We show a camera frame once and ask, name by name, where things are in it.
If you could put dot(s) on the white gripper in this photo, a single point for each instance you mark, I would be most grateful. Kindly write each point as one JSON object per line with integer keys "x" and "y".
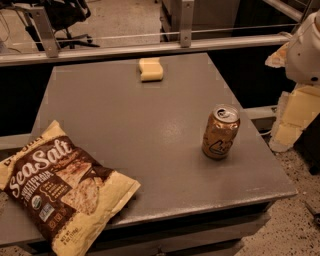
{"x": 305, "y": 55}

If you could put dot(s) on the orange soda can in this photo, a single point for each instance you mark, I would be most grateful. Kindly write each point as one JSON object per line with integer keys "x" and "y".
{"x": 222, "y": 127}

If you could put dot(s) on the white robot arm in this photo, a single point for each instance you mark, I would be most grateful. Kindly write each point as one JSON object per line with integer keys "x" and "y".
{"x": 301, "y": 59}

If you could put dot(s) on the yellow sponge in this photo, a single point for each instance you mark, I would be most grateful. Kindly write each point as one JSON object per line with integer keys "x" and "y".
{"x": 151, "y": 69}

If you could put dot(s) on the black office chair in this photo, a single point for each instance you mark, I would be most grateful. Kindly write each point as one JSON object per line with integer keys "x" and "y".
{"x": 53, "y": 18}

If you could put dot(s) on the sea salt tortilla chips bag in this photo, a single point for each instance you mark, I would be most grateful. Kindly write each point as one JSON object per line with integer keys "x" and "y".
{"x": 69, "y": 196}

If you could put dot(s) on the metal railing frame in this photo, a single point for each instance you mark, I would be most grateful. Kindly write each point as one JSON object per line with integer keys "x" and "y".
{"x": 50, "y": 47}

